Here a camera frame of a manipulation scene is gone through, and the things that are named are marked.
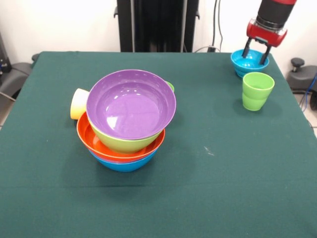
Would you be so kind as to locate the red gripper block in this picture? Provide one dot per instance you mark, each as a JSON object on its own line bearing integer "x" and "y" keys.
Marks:
{"x": 266, "y": 34}

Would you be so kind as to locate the light blue small bowl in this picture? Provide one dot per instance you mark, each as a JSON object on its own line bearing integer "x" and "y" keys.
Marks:
{"x": 251, "y": 63}

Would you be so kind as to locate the plain green cup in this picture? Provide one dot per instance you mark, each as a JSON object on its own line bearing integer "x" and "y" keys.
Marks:
{"x": 171, "y": 86}

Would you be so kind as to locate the purple bowl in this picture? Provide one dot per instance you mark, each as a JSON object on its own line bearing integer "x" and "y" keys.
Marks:
{"x": 131, "y": 111}

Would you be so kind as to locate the large green bowl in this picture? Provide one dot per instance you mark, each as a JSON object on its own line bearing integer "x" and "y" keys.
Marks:
{"x": 123, "y": 146}

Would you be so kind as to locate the large blue bowl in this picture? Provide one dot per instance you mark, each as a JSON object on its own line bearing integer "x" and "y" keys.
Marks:
{"x": 123, "y": 167}

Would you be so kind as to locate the ribbed yellow cup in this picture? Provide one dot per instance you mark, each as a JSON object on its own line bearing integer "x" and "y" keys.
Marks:
{"x": 78, "y": 104}

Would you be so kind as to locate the wide orange bowl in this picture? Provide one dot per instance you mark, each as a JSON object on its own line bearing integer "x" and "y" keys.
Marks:
{"x": 84, "y": 136}

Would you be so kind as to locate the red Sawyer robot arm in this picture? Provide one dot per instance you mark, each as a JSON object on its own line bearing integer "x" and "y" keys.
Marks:
{"x": 273, "y": 12}

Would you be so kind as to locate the ribbed green cup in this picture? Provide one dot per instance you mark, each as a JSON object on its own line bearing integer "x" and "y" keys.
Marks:
{"x": 257, "y": 99}

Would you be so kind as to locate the dark green table cloth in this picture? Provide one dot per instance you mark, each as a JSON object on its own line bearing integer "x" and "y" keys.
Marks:
{"x": 198, "y": 186}

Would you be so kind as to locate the grey chair base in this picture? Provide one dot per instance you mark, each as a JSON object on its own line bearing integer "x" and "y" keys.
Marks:
{"x": 15, "y": 74}

